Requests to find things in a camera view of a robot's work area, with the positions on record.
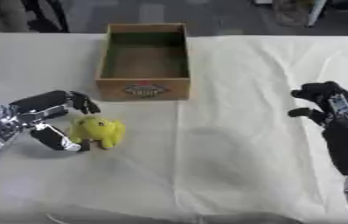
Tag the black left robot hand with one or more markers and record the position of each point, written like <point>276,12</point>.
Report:
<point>44,102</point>

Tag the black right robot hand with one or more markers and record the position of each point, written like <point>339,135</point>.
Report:
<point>345,137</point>

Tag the tan cardboard box green inside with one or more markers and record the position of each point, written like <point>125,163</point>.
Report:
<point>144,64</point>

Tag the yellow soft toy animal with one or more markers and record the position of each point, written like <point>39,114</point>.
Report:
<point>98,131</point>

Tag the black chair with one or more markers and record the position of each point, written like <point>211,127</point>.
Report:
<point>44,14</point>

